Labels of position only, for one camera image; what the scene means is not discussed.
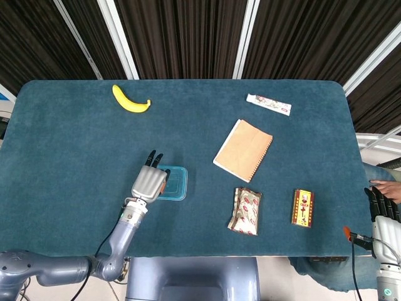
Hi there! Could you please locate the blue plastic lid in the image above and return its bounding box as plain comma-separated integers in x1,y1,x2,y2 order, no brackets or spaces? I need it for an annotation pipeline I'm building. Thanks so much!
156,164,189,202

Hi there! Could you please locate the person's bare hand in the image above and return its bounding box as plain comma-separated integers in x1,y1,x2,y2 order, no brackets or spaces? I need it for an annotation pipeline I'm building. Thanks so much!
369,179,401,205

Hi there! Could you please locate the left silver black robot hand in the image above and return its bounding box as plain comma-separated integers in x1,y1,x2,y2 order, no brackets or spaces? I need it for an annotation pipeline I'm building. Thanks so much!
131,149,172,205

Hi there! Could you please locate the gold red foil snack pack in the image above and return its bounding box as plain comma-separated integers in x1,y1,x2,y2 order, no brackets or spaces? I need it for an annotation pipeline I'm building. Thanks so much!
227,187,263,237

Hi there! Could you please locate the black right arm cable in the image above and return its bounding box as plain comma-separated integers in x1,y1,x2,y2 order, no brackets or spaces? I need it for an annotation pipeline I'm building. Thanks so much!
350,237,365,301

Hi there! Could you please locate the black corrugated hose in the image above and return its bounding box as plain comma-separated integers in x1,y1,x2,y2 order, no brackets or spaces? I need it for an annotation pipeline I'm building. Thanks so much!
375,157,401,172

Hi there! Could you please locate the white blue board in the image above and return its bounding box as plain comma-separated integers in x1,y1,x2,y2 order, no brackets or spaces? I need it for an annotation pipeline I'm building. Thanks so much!
0,82,18,105

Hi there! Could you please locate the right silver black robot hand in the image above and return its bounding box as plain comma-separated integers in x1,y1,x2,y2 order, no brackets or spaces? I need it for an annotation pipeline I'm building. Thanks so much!
343,186,401,260

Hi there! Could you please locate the red yellow printed box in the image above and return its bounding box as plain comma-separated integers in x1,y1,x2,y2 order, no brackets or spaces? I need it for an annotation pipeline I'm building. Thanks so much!
291,188,316,229

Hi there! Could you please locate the white metal frame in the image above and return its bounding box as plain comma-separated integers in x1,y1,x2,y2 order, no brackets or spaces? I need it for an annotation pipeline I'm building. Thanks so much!
355,125,401,155

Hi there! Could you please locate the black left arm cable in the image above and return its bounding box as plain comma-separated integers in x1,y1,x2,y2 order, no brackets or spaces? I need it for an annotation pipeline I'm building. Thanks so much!
71,203,127,301

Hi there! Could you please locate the teal table cloth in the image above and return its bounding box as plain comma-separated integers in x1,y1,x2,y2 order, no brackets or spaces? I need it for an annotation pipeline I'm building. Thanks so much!
0,78,374,258

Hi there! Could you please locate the white partition post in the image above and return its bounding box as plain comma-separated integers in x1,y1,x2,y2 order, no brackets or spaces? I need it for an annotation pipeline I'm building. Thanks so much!
53,0,104,80
96,0,140,80
232,0,261,80
341,21,401,98

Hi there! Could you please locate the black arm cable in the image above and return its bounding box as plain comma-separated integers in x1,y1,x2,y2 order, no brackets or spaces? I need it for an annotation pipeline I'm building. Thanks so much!
350,237,365,301
71,203,127,301

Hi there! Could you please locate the yellow banana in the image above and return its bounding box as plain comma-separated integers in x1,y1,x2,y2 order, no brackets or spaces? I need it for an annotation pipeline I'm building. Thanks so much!
112,84,152,113

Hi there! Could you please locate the spiral-bound notebook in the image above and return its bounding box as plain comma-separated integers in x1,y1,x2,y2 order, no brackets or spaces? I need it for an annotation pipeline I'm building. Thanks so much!
212,118,274,184

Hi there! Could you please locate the dark brown pleated curtain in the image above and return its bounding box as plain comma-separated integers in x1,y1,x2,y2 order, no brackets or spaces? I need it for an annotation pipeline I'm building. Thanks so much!
0,0,401,136

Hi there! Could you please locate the white toothpaste tube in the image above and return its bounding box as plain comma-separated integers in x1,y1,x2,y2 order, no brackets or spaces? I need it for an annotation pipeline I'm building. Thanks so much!
245,93,293,117

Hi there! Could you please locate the blue-grey robot torso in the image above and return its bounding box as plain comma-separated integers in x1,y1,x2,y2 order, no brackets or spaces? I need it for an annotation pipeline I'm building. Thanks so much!
125,256,261,301

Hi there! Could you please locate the blue jeans leg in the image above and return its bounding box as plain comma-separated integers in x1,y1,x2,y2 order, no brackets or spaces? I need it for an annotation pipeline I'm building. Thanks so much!
288,164,397,293

